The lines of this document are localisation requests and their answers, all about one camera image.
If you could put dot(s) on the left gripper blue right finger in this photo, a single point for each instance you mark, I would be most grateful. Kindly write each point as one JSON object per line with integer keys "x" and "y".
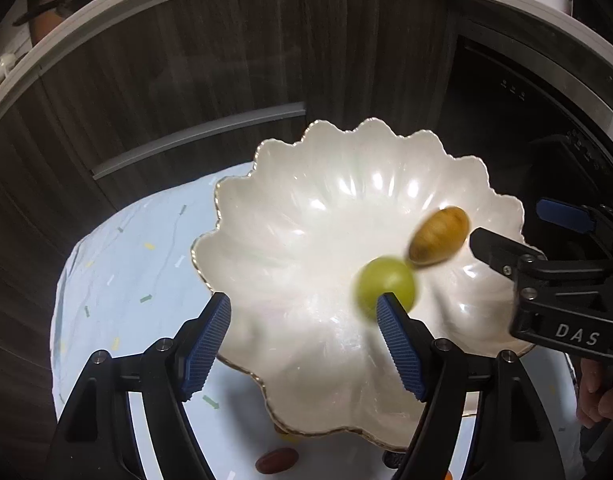
{"x": 435, "y": 371}

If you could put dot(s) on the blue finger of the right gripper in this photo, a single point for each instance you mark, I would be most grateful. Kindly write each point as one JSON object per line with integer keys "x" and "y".
{"x": 566, "y": 216}

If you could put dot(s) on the green apple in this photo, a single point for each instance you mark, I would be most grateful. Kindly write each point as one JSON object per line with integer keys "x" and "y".
{"x": 382, "y": 275}

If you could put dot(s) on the light blue patterned tablecloth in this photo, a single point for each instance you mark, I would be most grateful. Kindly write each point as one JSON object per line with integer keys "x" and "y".
{"x": 129, "y": 283}

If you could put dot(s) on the built-in black dishwasher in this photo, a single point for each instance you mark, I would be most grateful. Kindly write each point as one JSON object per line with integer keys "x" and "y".
{"x": 533, "y": 145}

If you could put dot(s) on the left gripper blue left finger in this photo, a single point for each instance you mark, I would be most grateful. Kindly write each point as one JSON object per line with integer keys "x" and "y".
{"x": 179, "y": 367}

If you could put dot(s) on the white teapot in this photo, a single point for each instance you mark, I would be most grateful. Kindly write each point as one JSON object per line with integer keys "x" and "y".
{"x": 7, "y": 64}

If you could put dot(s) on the person right hand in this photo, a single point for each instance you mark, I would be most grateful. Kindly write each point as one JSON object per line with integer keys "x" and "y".
{"x": 595, "y": 399}

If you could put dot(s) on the white scalloped ceramic bowl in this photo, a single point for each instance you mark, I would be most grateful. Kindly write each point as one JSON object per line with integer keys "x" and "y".
{"x": 291, "y": 238}

